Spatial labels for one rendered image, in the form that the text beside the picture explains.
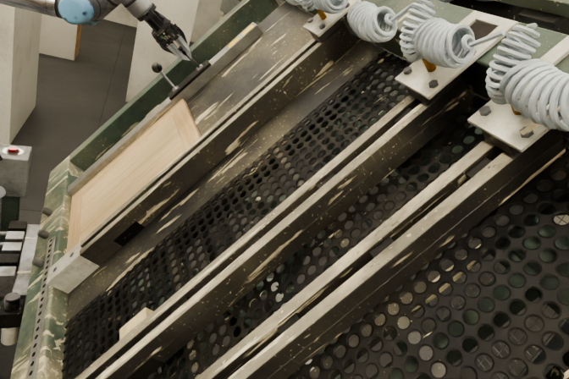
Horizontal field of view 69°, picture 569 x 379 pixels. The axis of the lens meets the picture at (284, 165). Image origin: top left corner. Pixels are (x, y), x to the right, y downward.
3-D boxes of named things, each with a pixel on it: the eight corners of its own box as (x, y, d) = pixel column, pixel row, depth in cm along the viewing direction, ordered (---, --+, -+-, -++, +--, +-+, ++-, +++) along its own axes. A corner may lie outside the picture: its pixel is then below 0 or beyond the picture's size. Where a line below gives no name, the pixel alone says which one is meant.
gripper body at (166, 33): (165, 52, 133) (137, 22, 126) (162, 45, 140) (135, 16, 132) (183, 35, 132) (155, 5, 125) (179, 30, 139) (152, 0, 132)
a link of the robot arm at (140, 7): (124, 5, 130) (144, -12, 129) (135, 17, 133) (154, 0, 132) (125, 9, 124) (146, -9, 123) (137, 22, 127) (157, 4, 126)
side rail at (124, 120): (91, 168, 185) (69, 154, 179) (275, 4, 178) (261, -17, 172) (90, 175, 180) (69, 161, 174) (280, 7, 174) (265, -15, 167)
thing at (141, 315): (129, 333, 92) (118, 329, 90) (155, 311, 92) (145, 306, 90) (129, 345, 90) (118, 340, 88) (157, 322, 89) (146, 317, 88)
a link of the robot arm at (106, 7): (63, 8, 119) (91, -17, 116) (79, 4, 129) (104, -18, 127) (84, 30, 122) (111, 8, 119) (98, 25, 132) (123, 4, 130)
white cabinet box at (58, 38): (32, 41, 574) (35, -12, 546) (79, 52, 596) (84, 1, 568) (24, 49, 537) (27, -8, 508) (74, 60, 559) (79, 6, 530)
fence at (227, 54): (76, 191, 162) (68, 186, 159) (259, 30, 156) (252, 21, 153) (75, 199, 158) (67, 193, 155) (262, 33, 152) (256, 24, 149)
